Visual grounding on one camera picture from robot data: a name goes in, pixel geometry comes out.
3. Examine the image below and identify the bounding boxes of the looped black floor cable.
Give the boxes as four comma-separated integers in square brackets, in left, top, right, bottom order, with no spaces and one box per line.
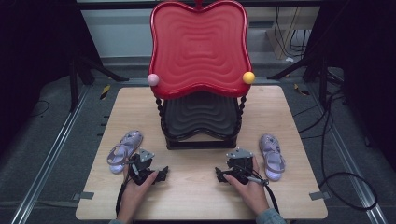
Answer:
[319,89,378,212]

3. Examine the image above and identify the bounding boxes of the metal floor rail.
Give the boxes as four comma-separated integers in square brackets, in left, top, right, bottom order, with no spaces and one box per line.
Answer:
[9,85,92,224]
[310,90,389,224]

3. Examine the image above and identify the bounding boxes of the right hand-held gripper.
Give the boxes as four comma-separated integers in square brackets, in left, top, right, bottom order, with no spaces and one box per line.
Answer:
[215,147,260,185]

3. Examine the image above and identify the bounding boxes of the person's left hand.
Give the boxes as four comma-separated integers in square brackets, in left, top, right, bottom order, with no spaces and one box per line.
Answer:
[117,167,160,217]

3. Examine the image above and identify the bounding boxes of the left hand-held gripper cable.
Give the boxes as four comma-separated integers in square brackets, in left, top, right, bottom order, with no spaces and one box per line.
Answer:
[115,163,140,217]

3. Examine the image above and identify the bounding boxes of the black metal stand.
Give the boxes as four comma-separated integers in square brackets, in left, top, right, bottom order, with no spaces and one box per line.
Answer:
[68,50,131,114]
[266,54,345,108]

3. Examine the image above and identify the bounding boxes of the yellow and black tape piece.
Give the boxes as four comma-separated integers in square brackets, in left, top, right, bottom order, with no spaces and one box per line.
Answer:
[293,83,310,96]
[99,84,112,101]

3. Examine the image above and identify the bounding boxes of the grey tape piece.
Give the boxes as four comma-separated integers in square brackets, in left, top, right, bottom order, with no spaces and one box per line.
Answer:
[73,191,95,201]
[308,190,332,202]

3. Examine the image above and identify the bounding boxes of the right hand-held gripper cable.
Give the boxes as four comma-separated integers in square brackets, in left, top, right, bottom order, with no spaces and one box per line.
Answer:
[246,175,280,215]

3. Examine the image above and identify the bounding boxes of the dark curtain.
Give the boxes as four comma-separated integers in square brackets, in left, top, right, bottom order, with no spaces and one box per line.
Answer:
[306,0,396,172]
[0,0,102,157]

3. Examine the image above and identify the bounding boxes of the hand-held gripper cable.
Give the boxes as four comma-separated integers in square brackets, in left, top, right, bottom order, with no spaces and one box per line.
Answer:
[115,163,140,217]
[246,175,280,215]

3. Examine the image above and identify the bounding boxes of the hanging black cables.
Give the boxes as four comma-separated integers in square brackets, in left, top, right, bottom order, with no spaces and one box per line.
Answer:
[274,6,313,60]

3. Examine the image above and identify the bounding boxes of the person's right hand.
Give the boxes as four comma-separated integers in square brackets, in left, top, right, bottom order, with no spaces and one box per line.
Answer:
[223,156,271,217]

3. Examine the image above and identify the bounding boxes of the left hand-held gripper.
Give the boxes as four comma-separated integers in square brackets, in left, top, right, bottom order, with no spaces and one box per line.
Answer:
[126,147,170,185]

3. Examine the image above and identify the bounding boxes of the purple sandal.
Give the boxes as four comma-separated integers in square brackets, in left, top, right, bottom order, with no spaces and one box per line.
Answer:
[106,130,144,175]
[259,133,287,182]

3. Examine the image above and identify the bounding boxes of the thin black floor cable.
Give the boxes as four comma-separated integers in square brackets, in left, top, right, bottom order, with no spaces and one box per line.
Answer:
[30,99,51,119]

